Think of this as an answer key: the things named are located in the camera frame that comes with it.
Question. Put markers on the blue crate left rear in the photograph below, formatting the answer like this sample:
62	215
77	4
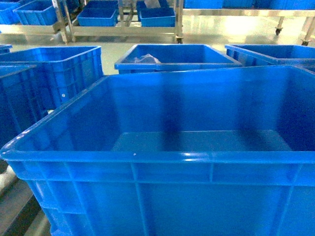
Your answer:
63	72

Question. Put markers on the blue crate on shelf right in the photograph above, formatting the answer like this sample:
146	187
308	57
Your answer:
161	16

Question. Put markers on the blue crate on shelf left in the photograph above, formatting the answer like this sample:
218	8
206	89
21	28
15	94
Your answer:
27	12

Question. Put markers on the blue crate on shelf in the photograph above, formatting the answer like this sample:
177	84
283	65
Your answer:
99	13
161	16
27	12

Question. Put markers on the blue crate far right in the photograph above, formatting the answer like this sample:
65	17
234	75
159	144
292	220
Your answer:
263	55

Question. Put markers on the blue crate with plastic bag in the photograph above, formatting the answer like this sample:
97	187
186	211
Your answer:
174	57

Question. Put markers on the blue crate on shelf centre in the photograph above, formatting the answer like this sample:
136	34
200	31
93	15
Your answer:
99	13

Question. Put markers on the metal shelf rack left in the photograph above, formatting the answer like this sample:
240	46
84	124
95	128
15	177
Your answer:
69	29

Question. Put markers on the blue crate left near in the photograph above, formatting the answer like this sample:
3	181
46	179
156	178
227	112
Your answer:
20	100

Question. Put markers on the metal shelf rack right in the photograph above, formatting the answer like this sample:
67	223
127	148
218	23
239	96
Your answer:
249	26

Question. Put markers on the clear plastic bag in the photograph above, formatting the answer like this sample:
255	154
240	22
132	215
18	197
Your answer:
148	58

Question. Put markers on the large blue plastic crate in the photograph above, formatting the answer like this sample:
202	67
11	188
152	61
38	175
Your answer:
219	152

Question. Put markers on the metal shelf rack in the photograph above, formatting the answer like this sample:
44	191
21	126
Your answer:
249	26
69	29

